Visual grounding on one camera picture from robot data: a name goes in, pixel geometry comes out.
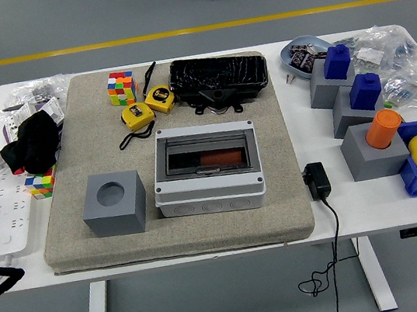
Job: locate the black plastic tray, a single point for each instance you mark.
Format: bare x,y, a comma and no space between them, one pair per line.
215,72

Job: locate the orange cylindrical battery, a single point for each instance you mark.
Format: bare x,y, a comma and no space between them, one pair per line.
220,158
383,128

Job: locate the black cloth glove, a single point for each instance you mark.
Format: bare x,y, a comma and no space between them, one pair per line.
34,143

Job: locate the pale blue dish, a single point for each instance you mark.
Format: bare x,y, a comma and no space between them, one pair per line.
289,67

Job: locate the clear bag white connectors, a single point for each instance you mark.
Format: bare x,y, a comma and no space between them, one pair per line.
369,56

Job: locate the dark snack packet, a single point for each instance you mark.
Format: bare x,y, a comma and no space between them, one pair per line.
300,48
304,62

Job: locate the small green connector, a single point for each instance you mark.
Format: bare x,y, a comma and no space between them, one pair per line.
391,104

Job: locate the blue bottle-shaped block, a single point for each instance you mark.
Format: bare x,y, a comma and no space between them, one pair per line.
365,93
337,62

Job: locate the colourful puzzle cube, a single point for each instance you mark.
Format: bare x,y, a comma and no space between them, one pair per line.
122,88
40,185

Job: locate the yellow tape measure round label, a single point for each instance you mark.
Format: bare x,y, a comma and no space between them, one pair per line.
160,98

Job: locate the grey cube holder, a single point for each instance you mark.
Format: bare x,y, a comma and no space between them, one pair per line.
348,119
325,93
370,163
124,219

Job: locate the clear plastic bag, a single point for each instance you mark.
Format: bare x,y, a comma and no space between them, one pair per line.
359,38

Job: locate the clear bag small parts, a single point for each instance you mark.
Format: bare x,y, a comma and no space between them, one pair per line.
39,91

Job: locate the grey-brown cushion mat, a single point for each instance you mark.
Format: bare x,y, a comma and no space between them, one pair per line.
204,235

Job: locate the yellow tape measure square label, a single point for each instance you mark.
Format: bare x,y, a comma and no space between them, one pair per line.
136,115

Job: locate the black triangular bracket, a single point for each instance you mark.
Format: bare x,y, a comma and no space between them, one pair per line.
219,95

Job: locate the smoky transparent box lid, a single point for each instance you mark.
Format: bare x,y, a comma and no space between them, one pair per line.
185,155

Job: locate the grey electrical enclosure box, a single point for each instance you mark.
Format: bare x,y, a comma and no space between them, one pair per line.
210,195

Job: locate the white packaging boxes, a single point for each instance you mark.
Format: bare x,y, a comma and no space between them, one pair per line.
50,111

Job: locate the white power strip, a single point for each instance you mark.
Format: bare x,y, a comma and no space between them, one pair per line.
10,209

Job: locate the black pen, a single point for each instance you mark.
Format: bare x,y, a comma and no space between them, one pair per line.
12,108

